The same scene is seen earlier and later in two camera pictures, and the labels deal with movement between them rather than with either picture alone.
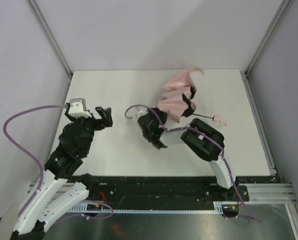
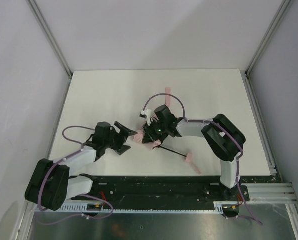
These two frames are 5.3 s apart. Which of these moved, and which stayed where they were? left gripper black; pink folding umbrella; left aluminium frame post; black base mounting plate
Moved: left gripper black; pink folding umbrella
Stayed: left aluminium frame post; black base mounting plate
